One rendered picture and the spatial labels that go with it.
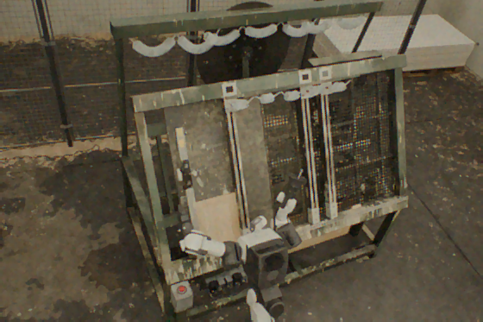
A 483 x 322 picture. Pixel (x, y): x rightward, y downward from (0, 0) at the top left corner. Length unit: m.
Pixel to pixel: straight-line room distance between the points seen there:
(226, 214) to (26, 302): 1.94
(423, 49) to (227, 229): 5.12
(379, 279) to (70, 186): 3.31
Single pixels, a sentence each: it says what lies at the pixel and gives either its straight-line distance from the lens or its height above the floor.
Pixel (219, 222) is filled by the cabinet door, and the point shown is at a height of 1.07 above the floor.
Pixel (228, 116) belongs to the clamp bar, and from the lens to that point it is 3.01.
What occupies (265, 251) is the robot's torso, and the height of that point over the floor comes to 1.41.
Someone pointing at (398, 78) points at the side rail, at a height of 1.76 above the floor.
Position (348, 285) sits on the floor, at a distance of 4.42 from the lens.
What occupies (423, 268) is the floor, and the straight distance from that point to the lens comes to 4.86.
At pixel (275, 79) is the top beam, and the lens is 3.12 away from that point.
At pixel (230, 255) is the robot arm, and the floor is 1.35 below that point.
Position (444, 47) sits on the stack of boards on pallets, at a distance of 7.80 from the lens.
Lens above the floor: 3.56
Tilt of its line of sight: 44 degrees down
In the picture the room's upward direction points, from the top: 9 degrees clockwise
